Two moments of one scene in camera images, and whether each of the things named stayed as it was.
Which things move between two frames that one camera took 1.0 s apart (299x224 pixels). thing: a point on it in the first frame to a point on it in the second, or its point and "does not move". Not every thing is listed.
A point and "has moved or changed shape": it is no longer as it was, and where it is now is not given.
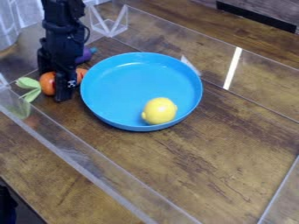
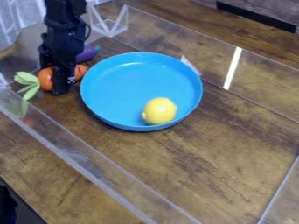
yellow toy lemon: x=158 y=111 does not move
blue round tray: x=120 y=82 does not move
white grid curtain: x=17 y=14 does not move
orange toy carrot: x=33 y=87 has moved or changed shape
